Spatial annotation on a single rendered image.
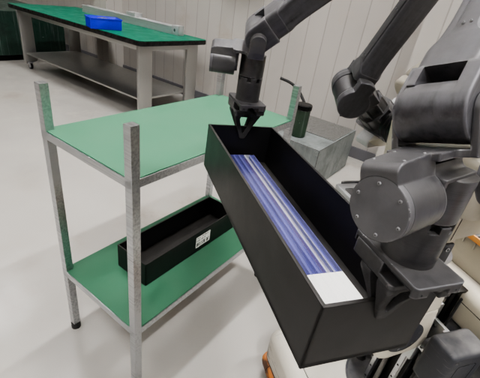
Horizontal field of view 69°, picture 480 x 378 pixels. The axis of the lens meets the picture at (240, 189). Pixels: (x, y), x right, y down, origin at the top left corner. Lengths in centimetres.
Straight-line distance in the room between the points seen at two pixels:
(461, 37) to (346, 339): 35
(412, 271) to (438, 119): 15
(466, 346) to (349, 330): 62
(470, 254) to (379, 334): 69
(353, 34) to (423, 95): 356
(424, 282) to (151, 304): 115
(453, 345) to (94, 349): 136
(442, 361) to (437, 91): 78
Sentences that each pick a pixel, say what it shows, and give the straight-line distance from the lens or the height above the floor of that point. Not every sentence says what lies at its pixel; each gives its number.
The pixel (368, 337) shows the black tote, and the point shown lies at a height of 105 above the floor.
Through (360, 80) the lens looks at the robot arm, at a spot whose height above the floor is 128.
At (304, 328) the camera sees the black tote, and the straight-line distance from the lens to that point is 46.
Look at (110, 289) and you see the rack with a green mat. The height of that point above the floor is 35.
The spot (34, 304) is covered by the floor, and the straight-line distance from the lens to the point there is 200.
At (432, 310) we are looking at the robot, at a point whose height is 81.
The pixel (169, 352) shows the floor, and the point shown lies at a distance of 172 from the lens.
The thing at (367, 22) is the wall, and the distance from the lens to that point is 388.
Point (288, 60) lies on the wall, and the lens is 423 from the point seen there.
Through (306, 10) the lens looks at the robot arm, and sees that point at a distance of 78.
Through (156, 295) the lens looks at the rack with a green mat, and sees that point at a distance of 145.
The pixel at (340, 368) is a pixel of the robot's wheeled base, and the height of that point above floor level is 28.
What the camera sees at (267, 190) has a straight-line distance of 74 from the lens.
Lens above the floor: 142
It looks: 29 degrees down
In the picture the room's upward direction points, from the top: 9 degrees clockwise
